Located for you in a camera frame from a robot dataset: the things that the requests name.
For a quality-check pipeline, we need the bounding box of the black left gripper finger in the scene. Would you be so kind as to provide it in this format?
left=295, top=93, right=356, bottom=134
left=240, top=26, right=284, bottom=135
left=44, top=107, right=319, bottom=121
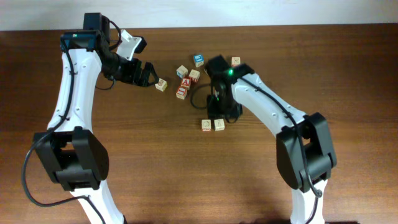
left=140, top=78, right=159, bottom=87
left=142, top=62, right=159, bottom=80

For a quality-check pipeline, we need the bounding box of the wooden block green letter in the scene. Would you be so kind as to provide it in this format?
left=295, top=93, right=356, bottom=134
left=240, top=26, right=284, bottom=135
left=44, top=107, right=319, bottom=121
left=214, top=119, right=225, bottom=131

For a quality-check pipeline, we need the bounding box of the wooden block blue number two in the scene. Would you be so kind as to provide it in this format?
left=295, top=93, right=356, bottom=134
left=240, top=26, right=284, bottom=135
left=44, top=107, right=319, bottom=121
left=201, top=119, right=211, bottom=131

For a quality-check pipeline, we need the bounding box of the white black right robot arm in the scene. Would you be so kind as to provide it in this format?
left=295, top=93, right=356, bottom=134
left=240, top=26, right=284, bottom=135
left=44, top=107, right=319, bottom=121
left=205, top=55, right=337, bottom=223

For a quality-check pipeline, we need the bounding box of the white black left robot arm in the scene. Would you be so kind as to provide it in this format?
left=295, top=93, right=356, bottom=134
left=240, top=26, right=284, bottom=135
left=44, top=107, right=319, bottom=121
left=29, top=12, right=159, bottom=223

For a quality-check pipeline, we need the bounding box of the wooden block pineapple yellow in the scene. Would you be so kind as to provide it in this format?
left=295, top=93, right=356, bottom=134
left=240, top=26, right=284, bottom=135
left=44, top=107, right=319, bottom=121
left=155, top=78, right=168, bottom=91

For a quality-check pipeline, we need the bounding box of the wooden block blue number five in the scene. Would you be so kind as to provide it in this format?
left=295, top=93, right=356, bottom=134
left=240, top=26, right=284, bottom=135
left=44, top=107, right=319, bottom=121
left=176, top=65, right=188, bottom=79

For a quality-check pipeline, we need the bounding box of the wooden block red letter I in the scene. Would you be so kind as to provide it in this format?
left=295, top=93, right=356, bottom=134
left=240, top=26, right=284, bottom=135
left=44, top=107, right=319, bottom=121
left=176, top=86, right=188, bottom=100

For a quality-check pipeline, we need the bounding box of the wooden block red letter U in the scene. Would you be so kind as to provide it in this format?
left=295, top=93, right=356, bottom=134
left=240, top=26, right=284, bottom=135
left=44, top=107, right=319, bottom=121
left=188, top=69, right=200, bottom=83

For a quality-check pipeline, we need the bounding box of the wooden block red letter A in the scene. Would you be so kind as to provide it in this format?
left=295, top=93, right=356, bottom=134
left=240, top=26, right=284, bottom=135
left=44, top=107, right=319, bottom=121
left=180, top=77, right=192, bottom=90

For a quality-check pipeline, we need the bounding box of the wooden block red C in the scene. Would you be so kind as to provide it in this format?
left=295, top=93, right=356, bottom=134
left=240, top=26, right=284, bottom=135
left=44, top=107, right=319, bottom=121
left=231, top=57, right=241, bottom=67

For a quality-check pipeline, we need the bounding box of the wooden block blue top far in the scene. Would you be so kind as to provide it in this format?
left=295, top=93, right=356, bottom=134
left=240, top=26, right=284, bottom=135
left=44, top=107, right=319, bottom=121
left=193, top=54, right=204, bottom=67

